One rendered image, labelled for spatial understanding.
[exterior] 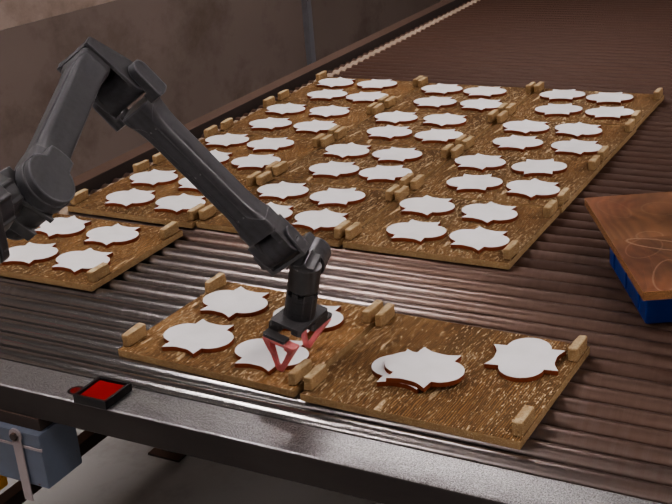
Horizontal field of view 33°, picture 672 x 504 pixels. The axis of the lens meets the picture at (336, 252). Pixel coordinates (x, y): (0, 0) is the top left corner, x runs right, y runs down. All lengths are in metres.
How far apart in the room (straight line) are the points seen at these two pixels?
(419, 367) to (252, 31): 4.23
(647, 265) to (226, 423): 0.84
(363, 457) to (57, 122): 0.71
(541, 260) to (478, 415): 0.69
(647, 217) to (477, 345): 0.52
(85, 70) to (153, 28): 3.71
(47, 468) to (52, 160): 0.85
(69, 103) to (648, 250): 1.14
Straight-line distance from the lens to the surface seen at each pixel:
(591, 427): 1.90
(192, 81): 5.72
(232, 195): 1.91
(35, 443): 2.22
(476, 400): 1.93
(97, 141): 5.29
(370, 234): 2.64
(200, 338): 2.19
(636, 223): 2.38
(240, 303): 2.32
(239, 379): 2.06
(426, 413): 1.89
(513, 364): 2.01
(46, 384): 2.20
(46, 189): 1.52
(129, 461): 3.66
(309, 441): 1.88
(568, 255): 2.52
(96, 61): 1.82
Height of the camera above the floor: 1.91
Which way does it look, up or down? 22 degrees down
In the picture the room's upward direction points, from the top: 5 degrees counter-clockwise
